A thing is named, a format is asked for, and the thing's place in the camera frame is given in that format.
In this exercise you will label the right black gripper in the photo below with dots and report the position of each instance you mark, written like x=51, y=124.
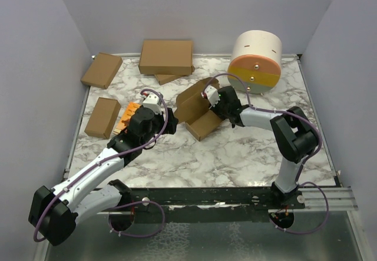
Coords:
x=215, y=109

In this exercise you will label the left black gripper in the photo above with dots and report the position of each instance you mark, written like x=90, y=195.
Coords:
x=172, y=121

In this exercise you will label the brown cardboard box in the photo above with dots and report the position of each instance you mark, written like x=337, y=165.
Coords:
x=194, y=111

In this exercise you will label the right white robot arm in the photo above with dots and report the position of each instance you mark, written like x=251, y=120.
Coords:
x=296, y=137

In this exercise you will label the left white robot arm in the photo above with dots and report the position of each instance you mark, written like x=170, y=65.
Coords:
x=55, y=212

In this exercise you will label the small cardboard box under stack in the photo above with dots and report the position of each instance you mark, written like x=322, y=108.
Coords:
x=163, y=79

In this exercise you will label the large folded cardboard box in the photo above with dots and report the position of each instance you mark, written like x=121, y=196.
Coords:
x=166, y=57

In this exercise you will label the folded cardboard box front left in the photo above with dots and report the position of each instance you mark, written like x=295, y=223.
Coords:
x=103, y=118

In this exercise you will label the folded cardboard box back left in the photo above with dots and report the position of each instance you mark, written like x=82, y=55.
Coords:
x=102, y=70

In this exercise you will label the round pastel drawer cabinet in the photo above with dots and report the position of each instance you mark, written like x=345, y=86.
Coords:
x=256, y=62

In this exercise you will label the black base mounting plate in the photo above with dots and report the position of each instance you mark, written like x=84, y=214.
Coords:
x=204, y=204

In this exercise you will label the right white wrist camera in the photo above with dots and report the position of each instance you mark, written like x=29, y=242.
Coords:
x=211, y=94

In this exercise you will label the aluminium rail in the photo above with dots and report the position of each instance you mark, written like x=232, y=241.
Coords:
x=339, y=199

